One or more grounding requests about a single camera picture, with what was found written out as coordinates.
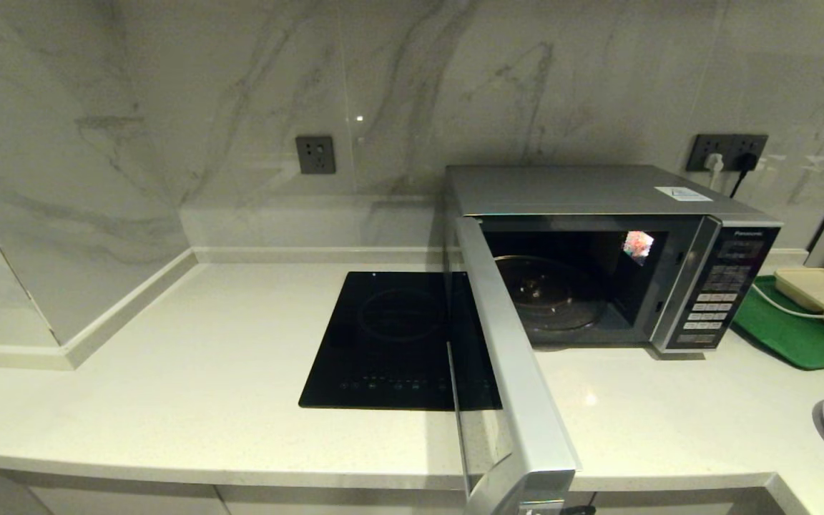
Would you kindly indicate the white power plug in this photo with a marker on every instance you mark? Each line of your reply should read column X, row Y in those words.
column 714, row 164

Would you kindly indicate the grey double wall socket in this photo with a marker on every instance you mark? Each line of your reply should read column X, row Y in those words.
column 730, row 145

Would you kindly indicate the beige lidded container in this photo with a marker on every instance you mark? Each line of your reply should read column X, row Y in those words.
column 820, row 292

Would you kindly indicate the black power plug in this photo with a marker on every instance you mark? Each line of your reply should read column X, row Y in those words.
column 746, row 162

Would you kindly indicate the black glass microwave door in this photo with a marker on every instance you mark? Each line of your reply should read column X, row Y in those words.
column 526, row 400

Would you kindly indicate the silver Panasonic microwave oven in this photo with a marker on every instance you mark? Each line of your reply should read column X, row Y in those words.
column 562, row 187

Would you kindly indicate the grey single wall socket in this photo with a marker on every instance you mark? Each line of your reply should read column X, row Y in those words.
column 315, row 155

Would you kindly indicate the black induction cooktop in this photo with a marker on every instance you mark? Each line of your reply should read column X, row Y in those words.
column 383, row 343

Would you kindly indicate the grey cabinet door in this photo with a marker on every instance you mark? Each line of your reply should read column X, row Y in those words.
column 669, row 504

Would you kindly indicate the white paper sheet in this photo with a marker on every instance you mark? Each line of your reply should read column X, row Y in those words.
column 684, row 194

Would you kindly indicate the green plastic tray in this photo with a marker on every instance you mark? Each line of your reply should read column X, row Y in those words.
column 787, row 340

